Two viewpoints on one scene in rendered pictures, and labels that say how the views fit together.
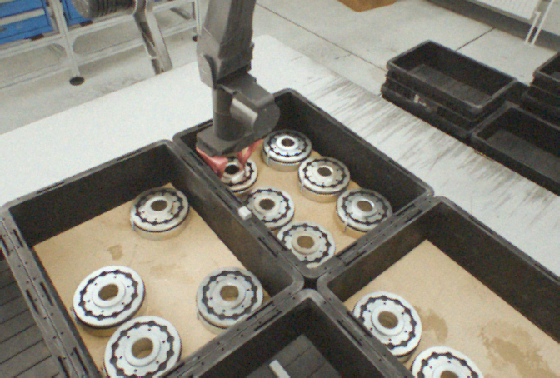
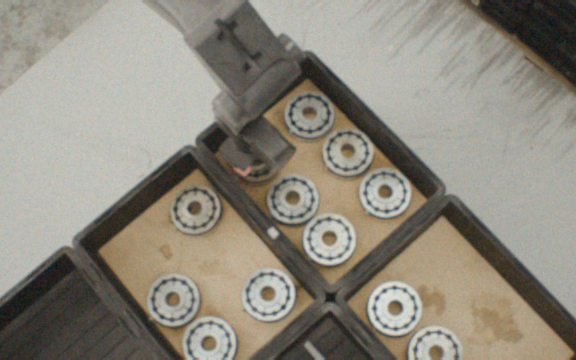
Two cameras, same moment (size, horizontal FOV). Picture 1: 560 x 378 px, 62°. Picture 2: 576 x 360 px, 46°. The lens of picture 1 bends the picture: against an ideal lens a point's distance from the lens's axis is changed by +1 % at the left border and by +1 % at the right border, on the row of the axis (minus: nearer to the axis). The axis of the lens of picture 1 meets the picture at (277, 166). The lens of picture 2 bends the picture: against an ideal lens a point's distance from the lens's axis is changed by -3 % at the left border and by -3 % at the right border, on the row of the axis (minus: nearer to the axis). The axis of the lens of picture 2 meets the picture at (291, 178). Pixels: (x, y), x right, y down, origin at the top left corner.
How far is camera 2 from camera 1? 0.72 m
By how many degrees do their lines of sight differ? 30
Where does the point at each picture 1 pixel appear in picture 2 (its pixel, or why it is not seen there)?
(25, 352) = (124, 342)
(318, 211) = (343, 192)
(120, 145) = (131, 86)
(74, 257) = (134, 259)
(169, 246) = (210, 242)
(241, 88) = (257, 139)
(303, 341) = (329, 323)
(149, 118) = (153, 41)
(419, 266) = (431, 246)
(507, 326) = (495, 297)
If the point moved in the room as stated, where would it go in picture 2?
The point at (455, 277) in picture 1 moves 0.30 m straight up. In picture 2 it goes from (461, 254) to (498, 215)
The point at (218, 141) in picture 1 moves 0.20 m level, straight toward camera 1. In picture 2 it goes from (241, 156) to (256, 262)
